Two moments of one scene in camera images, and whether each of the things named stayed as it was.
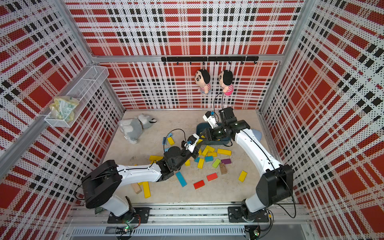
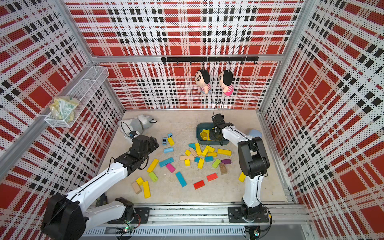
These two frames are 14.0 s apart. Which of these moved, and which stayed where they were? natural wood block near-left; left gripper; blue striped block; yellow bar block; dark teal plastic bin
Moved: left gripper
Stayed: blue striped block; yellow bar block; natural wood block near-left; dark teal plastic bin
